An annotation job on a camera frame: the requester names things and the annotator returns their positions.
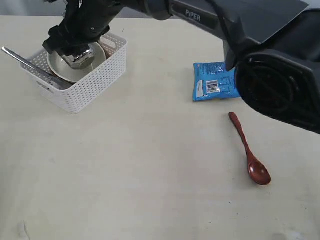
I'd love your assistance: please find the blue chips bag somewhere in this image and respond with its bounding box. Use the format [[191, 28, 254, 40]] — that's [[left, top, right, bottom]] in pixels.
[[192, 62, 240, 102]]

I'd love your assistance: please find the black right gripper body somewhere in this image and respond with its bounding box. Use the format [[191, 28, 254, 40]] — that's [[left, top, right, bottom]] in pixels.
[[42, 0, 123, 54]]

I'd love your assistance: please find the silver metal knife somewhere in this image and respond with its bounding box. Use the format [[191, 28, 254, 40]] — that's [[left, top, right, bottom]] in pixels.
[[1, 46, 73, 90]]

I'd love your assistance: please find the stainless steel cup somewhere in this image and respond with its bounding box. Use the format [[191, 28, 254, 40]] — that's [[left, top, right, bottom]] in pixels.
[[60, 44, 96, 70]]

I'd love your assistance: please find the reddish brown wooden spoon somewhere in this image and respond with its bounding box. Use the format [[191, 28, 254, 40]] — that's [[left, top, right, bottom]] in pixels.
[[228, 112, 272, 186]]

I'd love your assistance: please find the white woven plastic basket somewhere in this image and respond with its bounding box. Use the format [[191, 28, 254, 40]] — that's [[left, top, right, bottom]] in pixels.
[[20, 33, 128, 114]]

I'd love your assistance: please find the white ceramic bowl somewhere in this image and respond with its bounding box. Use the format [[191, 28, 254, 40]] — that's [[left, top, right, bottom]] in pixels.
[[47, 43, 108, 83]]

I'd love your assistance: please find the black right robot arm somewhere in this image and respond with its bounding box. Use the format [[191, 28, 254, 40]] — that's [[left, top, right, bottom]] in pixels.
[[43, 0, 320, 133]]

